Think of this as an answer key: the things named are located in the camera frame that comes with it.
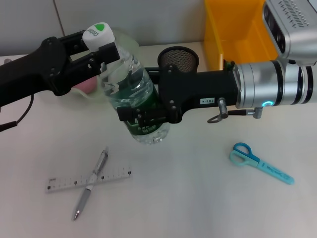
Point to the clear green-label water bottle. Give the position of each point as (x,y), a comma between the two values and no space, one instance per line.
(128,81)

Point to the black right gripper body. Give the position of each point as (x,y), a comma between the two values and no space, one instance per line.
(198,86)

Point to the pink toy peach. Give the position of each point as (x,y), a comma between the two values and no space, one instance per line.
(86,85)

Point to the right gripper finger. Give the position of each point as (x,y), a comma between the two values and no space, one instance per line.
(148,115)
(153,70)

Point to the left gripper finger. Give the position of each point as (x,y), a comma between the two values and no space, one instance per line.
(106,53)
(74,41)

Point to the clear plastic ruler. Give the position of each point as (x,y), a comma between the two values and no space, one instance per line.
(64,184)

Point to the blue scissors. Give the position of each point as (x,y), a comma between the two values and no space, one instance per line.
(270,169)

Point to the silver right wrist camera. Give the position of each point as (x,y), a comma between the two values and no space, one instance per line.
(297,24)

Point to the yellow plastic bin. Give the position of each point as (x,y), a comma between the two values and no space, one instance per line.
(235,29)

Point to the grey clear ballpoint pen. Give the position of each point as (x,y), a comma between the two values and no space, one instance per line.
(85,196)

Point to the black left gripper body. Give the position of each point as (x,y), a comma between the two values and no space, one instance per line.
(29,72)

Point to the pale green wavy bowl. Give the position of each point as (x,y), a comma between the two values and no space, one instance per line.
(128,42)

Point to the black mesh pen holder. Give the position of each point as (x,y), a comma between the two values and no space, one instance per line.
(178,58)

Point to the green plastic wrapper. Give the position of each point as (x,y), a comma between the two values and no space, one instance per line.
(229,65)

